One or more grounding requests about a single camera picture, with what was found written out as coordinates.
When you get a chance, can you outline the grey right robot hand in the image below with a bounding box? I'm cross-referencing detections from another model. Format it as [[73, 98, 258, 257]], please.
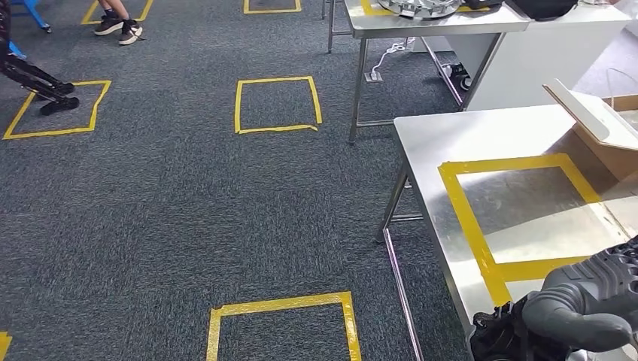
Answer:
[[521, 236, 638, 352]]

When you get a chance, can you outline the stainless steel workbench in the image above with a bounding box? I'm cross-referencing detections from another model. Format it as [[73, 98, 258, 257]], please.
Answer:
[[376, 102, 638, 361]]

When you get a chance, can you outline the white flat box lid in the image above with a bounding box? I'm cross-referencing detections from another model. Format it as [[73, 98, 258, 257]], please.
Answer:
[[542, 78, 638, 153]]

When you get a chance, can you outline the person's foot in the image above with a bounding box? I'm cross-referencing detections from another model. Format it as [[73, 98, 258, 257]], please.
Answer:
[[445, 62, 473, 93]]

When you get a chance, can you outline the black bag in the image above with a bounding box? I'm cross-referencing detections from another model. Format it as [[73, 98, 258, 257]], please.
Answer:
[[506, 0, 579, 22]]

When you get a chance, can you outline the stainless steel table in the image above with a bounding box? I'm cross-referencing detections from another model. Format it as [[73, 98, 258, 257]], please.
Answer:
[[321, 0, 530, 145]]

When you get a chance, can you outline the chrome wheel hubcap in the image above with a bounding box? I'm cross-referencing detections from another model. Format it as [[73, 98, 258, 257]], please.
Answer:
[[377, 0, 462, 21]]

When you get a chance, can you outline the yellow floor tape square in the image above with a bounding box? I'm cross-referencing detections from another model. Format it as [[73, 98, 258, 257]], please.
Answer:
[[242, 0, 302, 15]]

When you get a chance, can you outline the person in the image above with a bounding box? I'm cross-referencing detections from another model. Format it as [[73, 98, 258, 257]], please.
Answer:
[[93, 0, 145, 47]]

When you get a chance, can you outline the black humanoid robot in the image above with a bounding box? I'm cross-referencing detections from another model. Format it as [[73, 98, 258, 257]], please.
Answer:
[[0, 0, 81, 117]]

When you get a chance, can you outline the blue plastic stool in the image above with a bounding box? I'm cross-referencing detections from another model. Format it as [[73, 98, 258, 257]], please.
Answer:
[[7, 0, 53, 61]]

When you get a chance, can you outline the white power cable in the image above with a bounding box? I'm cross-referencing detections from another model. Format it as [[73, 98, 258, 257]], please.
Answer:
[[371, 39, 417, 76]]

